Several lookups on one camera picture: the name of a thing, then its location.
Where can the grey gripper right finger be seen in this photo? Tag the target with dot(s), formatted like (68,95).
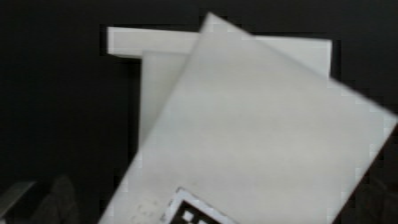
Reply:
(375,203)

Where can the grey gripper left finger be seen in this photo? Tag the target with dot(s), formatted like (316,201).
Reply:
(39,203)

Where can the white cabinet top block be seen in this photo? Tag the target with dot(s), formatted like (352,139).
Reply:
(263,141)

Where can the white right fence block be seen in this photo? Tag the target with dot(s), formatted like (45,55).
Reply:
(160,48)

